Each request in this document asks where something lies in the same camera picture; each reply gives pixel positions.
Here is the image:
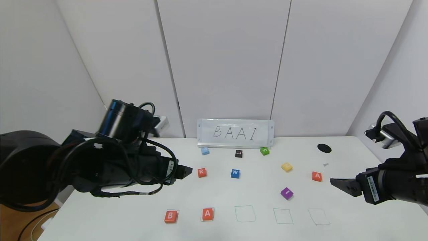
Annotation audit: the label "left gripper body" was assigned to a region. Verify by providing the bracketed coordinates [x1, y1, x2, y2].
[137, 156, 179, 186]

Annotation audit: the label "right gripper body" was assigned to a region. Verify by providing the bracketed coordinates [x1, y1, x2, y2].
[356, 167, 428, 206]

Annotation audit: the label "orange B letter block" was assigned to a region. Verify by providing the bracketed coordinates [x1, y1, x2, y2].
[164, 210, 179, 224]

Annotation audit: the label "white BAAI sign board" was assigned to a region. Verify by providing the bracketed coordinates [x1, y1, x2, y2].
[197, 118, 275, 149]

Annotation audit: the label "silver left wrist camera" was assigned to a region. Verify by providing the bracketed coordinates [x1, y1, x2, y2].
[150, 115, 169, 137]

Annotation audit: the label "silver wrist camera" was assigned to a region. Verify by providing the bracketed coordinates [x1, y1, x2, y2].
[364, 123, 402, 149]
[150, 115, 169, 137]

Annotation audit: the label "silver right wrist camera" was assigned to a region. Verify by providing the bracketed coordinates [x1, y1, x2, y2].
[364, 123, 402, 149]

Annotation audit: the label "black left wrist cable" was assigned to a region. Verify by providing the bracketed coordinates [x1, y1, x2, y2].
[60, 102, 178, 198]

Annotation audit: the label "black right camera cable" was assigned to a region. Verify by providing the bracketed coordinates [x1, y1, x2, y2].
[376, 111, 420, 151]

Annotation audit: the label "black floor cable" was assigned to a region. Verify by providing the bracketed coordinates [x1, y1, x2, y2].
[17, 211, 61, 241]

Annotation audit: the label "white floor cable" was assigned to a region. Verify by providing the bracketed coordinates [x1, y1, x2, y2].
[30, 220, 48, 241]

